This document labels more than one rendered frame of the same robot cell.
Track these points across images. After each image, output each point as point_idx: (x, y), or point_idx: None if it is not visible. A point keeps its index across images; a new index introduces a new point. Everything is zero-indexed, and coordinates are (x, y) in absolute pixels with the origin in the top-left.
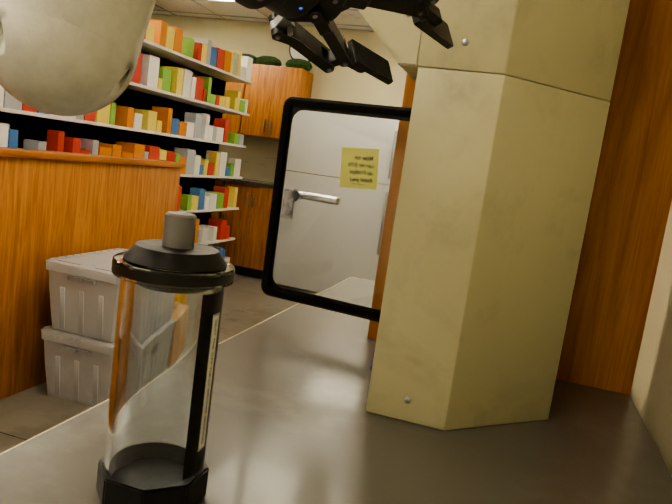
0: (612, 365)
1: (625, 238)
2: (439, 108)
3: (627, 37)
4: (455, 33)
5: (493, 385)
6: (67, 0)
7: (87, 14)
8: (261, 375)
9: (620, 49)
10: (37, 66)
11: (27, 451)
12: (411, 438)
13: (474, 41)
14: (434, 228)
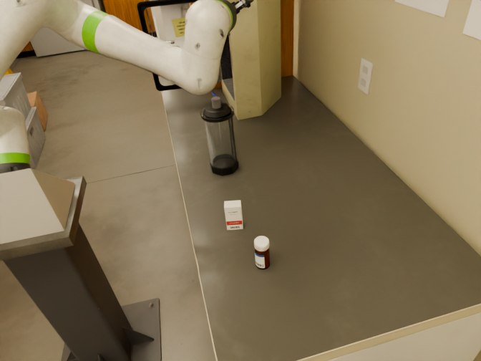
0: (286, 67)
1: (282, 22)
2: (237, 16)
3: None
4: None
5: (269, 95)
6: (214, 70)
7: (217, 70)
8: (197, 123)
9: None
10: (210, 87)
11: (183, 175)
12: (257, 122)
13: None
14: (245, 56)
